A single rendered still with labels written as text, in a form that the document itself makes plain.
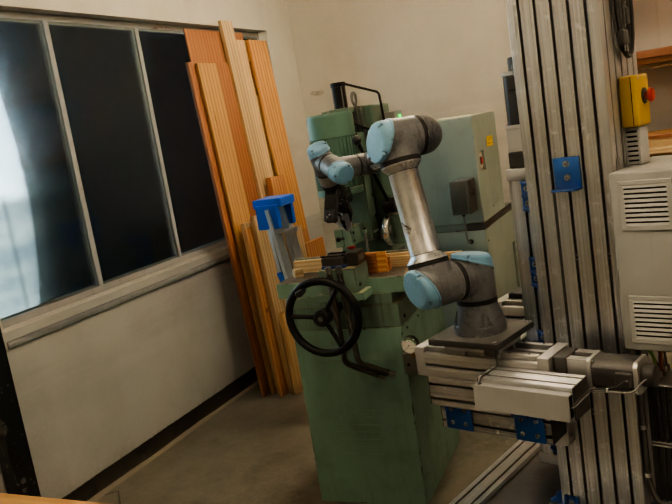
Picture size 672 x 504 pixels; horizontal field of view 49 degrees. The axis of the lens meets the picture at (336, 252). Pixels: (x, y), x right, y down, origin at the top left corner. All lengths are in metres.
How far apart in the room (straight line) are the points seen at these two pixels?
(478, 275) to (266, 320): 2.27
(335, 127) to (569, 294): 1.08
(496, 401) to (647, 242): 0.56
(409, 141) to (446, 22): 3.04
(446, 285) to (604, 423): 0.61
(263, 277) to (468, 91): 1.85
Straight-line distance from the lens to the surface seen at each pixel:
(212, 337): 4.25
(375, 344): 2.76
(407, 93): 5.12
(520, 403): 1.98
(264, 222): 3.67
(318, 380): 2.90
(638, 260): 2.03
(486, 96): 4.96
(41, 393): 3.36
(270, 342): 4.21
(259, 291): 4.15
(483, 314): 2.12
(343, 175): 2.39
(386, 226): 2.89
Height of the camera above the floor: 1.45
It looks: 9 degrees down
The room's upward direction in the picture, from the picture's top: 9 degrees counter-clockwise
